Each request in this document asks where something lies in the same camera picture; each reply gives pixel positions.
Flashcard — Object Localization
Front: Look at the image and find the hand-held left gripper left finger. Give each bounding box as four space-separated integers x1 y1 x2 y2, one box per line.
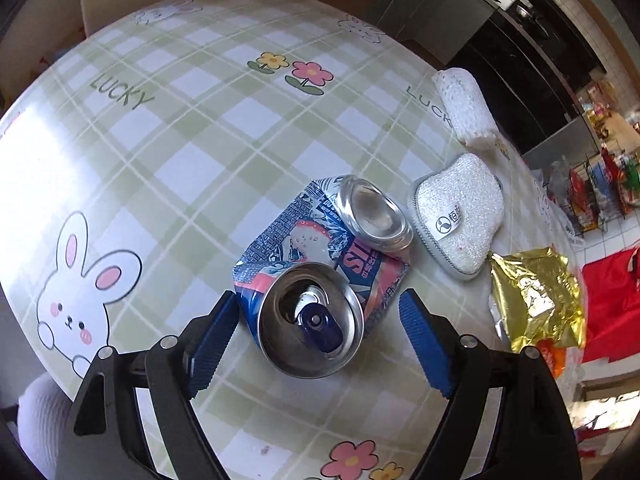
55 290 241 480

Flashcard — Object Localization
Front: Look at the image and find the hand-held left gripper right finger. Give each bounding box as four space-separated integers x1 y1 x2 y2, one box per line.
397 288 583 480

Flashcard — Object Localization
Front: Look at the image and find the crushed blue can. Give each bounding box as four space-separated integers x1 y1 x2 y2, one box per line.
232 175 415 380

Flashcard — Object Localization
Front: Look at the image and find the gold foil wrapper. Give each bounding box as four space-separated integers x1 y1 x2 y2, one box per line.
487 246 587 353

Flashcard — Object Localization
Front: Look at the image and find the silver glitter sponge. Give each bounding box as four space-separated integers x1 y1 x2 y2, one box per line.
406 154 505 280

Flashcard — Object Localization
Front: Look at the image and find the orange snack packet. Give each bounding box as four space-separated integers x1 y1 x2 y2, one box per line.
537 337 569 381

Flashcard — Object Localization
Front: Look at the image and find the person's white clothed leg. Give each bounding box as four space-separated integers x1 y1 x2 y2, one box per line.
16 372 78 480

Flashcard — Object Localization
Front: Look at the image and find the red bag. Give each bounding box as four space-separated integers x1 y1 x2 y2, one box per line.
580 246 640 363

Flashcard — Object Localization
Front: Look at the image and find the snack display rack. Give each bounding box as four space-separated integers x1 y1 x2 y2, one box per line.
545 145 640 241

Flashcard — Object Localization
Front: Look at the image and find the black kitchen cabinet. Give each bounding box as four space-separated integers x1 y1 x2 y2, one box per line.
440 0 608 158

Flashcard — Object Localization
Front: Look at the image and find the shelf of packaged goods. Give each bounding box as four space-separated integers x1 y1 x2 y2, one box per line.
575 77 640 141

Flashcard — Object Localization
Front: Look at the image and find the grey kitchen cabinet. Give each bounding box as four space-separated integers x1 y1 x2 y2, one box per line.
370 0 501 68

